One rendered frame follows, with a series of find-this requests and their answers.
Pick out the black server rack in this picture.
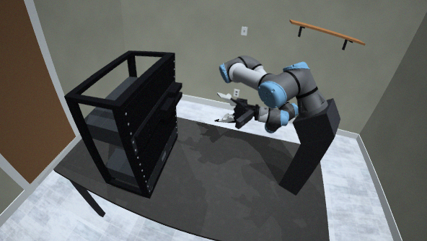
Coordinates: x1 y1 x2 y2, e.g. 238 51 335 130
64 51 182 199

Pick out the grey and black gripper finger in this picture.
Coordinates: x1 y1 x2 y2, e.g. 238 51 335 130
217 93 244 108
215 113 236 123

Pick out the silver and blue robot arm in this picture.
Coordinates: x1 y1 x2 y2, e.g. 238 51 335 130
219 56 328 133

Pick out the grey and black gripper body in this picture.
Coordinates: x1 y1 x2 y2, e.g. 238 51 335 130
233 98 260 121

